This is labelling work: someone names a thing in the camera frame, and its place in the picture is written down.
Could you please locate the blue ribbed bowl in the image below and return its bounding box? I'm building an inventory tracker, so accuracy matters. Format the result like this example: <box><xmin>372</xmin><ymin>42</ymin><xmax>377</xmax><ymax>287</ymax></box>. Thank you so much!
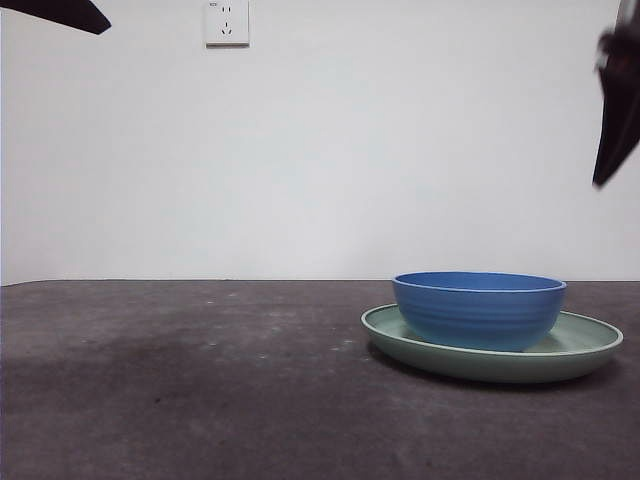
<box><xmin>391</xmin><ymin>271</ymin><xmax>568</xmax><ymax>353</ymax></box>

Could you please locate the green round plate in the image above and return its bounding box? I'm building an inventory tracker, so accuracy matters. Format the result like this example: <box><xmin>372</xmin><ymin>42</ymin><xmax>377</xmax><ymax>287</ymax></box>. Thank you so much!
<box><xmin>360</xmin><ymin>303</ymin><xmax>625</xmax><ymax>385</ymax></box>

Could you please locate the white wall socket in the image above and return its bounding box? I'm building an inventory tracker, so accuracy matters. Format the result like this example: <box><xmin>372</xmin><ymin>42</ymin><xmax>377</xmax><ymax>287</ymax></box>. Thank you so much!
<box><xmin>203</xmin><ymin>0</ymin><xmax>251</xmax><ymax>50</ymax></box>

